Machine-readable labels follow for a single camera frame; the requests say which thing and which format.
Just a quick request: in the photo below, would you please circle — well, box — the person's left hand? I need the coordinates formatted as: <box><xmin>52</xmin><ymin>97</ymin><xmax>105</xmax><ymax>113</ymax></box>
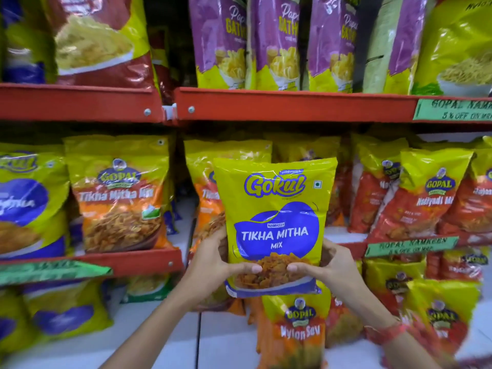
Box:
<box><xmin>172</xmin><ymin>227</ymin><xmax>264</xmax><ymax>316</ymax></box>

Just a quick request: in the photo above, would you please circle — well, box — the person's right hand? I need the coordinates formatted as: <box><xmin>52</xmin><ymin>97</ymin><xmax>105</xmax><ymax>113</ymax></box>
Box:
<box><xmin>286</xmin><ymin>238</ymin><xmax>399</xmax><ymax>332</ymax></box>

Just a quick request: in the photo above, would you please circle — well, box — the yellow blue snack mix packet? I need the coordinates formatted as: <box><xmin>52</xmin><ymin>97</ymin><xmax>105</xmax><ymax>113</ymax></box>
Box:
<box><xmin>213</xmin><ymin>157</ymin><xmax>338</xmax><ymax>299</ymax></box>

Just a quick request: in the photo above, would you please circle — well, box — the person's left forearm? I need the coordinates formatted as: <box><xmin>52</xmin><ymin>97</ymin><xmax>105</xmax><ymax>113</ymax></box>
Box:
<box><xmin>99</xmin><ymin>299</ymin><xmax>200</xmax><ymax>369</ymax></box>

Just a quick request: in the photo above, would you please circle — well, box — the person's right forearm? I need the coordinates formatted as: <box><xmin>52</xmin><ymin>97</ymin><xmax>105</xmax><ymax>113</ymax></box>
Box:
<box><xmin>367</xmin><ymin>328</ymin><xmax>443</xmax><ymax>369</ymax></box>

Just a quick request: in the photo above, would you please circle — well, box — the yellow orange sev packet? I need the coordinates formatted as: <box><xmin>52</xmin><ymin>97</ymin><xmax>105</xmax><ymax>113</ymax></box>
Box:
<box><xmin>257</xmin><ymin>285</ymin><xmax>332</xmax><ymax>369</ymax></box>

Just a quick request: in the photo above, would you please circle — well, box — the yellow red snack packet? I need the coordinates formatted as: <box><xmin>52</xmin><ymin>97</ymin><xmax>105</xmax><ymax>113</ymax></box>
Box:
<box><xmin>363</xmin><ymin>258</ymin><xmax>426</xmax><ymax>316</ymax></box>
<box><xmin>403</xmin><ymin>279</ymin><xmax>482</xmax><ymax>360</ymax></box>
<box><xmin>424</xmin><ymin>247</ymin><xmax>491</xmax><ymax>282</ymax></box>
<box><xmin>437</xmin><ymin>137</ymin><xmax>492</xmax><ymax>244</ymax></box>
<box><xmin>325</xmin><ymin>260</ymin><xmax>365</xmax><ymax>349</ymax></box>
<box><xmin>347</xmin><ymin>135</ymin><xmax>409</xmax><ymax>235</ymax></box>
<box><xmin>370</xmin><ymin>148</ymin><xmax>474</xmax><ymax>243</ymax></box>

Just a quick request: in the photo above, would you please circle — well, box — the white shelf board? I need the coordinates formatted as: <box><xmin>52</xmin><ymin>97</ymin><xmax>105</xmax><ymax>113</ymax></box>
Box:
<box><xmin>0</xmin><ymin>282</ymin><xmax>492</xmax><ymax>369</ymax></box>

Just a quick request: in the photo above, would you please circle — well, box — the green white snack packet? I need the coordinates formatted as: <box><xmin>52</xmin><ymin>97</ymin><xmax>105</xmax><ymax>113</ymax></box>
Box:
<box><xmin>121</xmin><ymin>273</ymin><xmax>174</xmax><ymax>305</ymax></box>

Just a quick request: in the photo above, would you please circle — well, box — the yellow orange snack packet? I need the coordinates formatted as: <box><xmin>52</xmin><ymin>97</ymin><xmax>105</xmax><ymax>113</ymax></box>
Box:
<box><xmin>274</xmin><ymin>136</ymin><xmax>346</xmax><ymax>228</ymax></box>
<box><xmin>64</xmin><ymin>134</ymin><xmax>173</xmax><ymax>254</ymax></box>
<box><xmin>184</xmin><ymin>139</ymin><xmax>273</xmax><ymax>244</ymax></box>

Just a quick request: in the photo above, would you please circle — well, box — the red thread wristband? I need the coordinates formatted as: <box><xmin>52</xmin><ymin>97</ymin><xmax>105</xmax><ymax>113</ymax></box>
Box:
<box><xmin>364</xmin><ymin>322</ymin><xmax>409</xmax><ymax>345</ymax></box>

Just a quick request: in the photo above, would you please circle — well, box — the green paper shelf label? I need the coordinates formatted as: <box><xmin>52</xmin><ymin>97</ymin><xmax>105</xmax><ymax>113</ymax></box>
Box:
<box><xmin>413</xmin><ymin>98</ymin><xmax>492</xmax><ymax>122</ymax></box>
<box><xmin>364</xmin><ymin>237</ymin><xmax>460</xmax><ymax>259</ymax></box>
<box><xmin>0</xmin><ymin>260</ymin><xmax>114</xmax><ymax>286</ymax></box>

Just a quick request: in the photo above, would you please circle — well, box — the purple yellow snack packet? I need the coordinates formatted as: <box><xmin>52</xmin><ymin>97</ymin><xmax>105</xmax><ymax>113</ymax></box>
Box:
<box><xmin>188</xmin><ymin>0</ymin><xmax>247</xmax><ymax>90</ymax></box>
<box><xmin>247</xmin><ymin>0</ymin><xmax>301</xmax><ymax>92</ymax></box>
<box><xmin>362</xmin><ymin>0</ymin><xmax>428</xmax><ymax>96</ymax></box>
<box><xmin>307</xmin><ymin>0</ymin><xmax>361</xmax><ymax>93</ymax></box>

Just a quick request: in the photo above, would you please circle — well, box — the yellow green sev packet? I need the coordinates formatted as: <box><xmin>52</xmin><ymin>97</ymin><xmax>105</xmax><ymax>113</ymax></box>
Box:
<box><xmin>412</xmin><ymin>0</ymin><xmax>492</xmax><ymax>98</ymax></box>

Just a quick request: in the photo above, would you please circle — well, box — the maroon yellow snack packet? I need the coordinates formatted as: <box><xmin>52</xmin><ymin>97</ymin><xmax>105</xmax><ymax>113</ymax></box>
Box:
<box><xmin>42</xmin><ymin>0</ymin><xmax>156</xmax><ymax>90</ymax></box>

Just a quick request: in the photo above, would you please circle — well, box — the dark blue snack packet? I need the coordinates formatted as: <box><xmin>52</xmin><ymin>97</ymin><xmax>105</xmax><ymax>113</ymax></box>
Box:
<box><xmin>0</xmin><ymin>0</ymin><xmax>48</xmax><ymax>85</ymax></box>

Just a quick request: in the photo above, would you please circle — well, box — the red metal shelf rail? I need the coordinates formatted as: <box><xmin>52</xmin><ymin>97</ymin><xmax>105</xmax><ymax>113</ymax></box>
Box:
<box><xmin>174</xmin><ymin>87</ymin><xmax>492</xmax><ymax>124</ymax></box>
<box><xmin>325</xmin><ymin>227</ymin><xmax>492</xmax><ymax>260</ymax></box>
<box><xmin>0</xmin><ymin>247</ymin><xmax>184</xmax><ymax>279</ymax></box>
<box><xmin>0</xmin><ymin>83</ymin><xmax>165</xmax><ymax>124</ymax></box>

